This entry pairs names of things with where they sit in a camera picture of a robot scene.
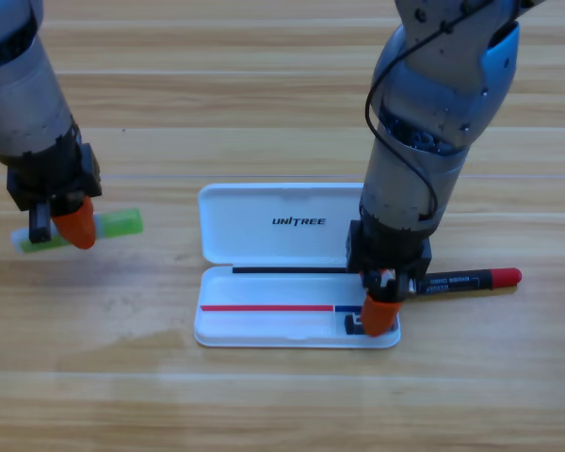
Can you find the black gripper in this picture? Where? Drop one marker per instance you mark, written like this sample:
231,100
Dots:
388,256
56,176

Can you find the black eraser with white print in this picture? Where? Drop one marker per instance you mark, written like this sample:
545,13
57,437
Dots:
353,325

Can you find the red and black marker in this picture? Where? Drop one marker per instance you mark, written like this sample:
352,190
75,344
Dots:
471,280

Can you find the white Unitree pencil case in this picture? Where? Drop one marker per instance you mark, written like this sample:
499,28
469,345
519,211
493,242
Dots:
273,292

